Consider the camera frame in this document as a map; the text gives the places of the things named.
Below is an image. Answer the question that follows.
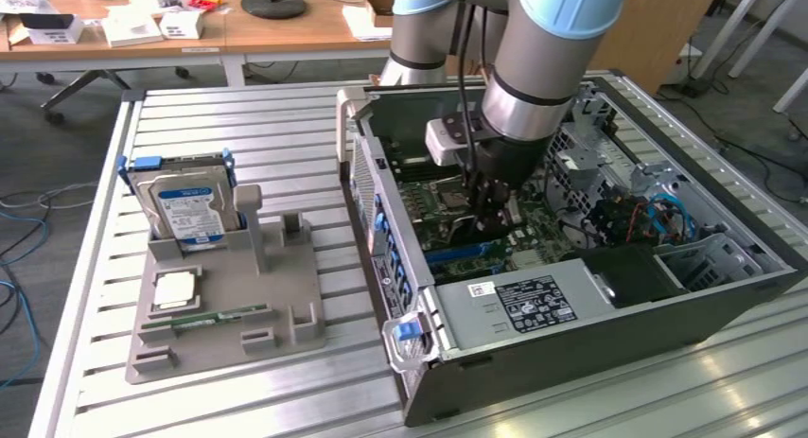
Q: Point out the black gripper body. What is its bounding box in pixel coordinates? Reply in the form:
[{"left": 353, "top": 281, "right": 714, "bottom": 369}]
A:
[{"left": 469, "top": 135, "right": 548, "bottom": 196}]

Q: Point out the white paper stack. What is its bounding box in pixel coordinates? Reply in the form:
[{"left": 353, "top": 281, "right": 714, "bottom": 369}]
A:
[{"left": 341, "top": 5, "right": 393, "bottom": 43}]

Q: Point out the silver chipset heatsink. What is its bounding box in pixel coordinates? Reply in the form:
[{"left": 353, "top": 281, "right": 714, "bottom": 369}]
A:
[{"left": 508, "top": 249, "right": 548, "bottom": 270}]

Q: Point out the red wire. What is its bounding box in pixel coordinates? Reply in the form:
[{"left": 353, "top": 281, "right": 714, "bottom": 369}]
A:
[{"left": 623, "top": 201, "right": 651, "bottom": 243}]

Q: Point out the hard disk in blue caddy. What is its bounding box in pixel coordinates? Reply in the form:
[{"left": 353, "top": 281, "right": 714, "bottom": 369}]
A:
[{"left": 114, "top": 149, "right": 244, "bottom": 255}]

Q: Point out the green motherboard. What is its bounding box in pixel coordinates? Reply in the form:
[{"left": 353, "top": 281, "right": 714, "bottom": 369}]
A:
[{"left": 387, "top": 144, "right": 572, "bottom": 286}]

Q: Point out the blue expansion slot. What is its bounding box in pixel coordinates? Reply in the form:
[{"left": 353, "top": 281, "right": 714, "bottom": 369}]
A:
[{"left": 423, "top": 242, "right": 496, "bottom": 265}]

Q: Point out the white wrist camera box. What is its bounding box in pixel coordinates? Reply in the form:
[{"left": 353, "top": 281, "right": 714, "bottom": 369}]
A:
[{"left": 423, "top": 118, "right": 487, "bottom": 167}]

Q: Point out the wooden desk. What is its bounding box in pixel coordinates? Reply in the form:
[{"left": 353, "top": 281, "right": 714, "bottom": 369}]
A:
[{"left": 0, "top": 0, "right": 568, "bottom": 87}]

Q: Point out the blue floor cable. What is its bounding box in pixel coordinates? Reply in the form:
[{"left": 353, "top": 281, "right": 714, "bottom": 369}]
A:
[{"left": 0, "top": 210, "right": 49, "bottom": 387}]

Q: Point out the blue wire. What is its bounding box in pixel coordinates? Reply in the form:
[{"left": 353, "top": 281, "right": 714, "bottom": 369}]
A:
[{"left": 646, "top": 191, "right": 699, "bottom": 243}]

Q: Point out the silver CPU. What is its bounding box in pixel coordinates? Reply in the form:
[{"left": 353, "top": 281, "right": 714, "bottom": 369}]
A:
[{"left": 152, "top": 272, "right": 197, "bottom": 311}]

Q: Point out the blue case latch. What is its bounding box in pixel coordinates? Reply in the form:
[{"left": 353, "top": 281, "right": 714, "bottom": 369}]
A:
[{"left": 389, "top": 320, "right": 421, "bottom": 347}]

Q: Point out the green RAM stick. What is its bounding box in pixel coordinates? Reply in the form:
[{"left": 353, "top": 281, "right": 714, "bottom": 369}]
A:
[{"left": 141, "top": 304, "right": 269, "bottom": 331}]

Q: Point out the small white labelled box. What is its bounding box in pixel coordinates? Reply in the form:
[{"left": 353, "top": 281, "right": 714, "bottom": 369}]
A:
[{"left": 157, "top": 9, "right": 206, "bottom": 41}]

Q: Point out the wooden cabinet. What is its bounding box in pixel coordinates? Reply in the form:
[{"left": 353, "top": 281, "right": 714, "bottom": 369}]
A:
[{"left": 583, "top": 0, "right": 725, "bottom": 87}]

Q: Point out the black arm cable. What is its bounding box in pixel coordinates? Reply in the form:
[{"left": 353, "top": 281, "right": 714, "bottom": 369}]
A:
[{"left": 453, "top": 2, "right": 491, "bottom": 174}]

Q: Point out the white box with black lid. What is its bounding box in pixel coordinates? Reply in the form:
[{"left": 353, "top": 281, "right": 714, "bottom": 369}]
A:
[{"left": 15, "top": 12, "right": 86, "bottom": 45}]

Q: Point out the grey power supply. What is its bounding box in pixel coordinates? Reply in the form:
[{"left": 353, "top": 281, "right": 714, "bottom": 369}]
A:
[{"left": 433, "top": 259, "right": 616, "bottom": 352}]

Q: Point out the metal disk bay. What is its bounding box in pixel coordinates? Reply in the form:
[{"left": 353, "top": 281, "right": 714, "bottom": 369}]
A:
[{"left": 652, "top": 233, "right": 765, "bottom": 292}]

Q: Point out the white metal table frame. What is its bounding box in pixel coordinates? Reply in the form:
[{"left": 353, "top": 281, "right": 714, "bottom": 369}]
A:
[{"left": 690, "top": 0, "right": 808, "bottom": 114}]

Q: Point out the grey parts rack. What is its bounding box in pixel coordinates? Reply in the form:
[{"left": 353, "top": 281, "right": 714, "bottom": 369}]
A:
[{"left": 125, "top": 183, "right": 333, "bottom": 387}]

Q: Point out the perforated metal drive cage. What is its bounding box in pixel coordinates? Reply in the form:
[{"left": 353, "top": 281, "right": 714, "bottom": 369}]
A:
[{"left": 542, "top": 120, "right": 693, "bottom": 221}]

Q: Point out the low-profile Nvidia graphics card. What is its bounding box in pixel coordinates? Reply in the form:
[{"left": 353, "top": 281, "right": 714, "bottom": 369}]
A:
[{"left": 412, "top": 205, "right": 522, "bottom": 250}]

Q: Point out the CPU socket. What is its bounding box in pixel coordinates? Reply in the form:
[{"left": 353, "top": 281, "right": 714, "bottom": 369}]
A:
[{"left": 427, "top": 178, "right": 472, "bottom": 211}]

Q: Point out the open dark PC case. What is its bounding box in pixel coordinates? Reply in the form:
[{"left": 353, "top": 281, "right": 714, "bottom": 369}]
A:
[{"left": 333, "top": 68, "right": 802, "bottom": 428}]

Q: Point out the flat white box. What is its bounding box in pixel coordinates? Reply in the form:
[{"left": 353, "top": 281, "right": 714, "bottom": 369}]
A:
[{"left": 101, "top": 7, "right": 165, "bottom": 48}]

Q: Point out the black lamp base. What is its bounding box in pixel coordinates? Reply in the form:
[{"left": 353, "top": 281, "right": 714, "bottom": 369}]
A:
[{"left": 240, "top": 0, "right": 309, "bottom": 19}]

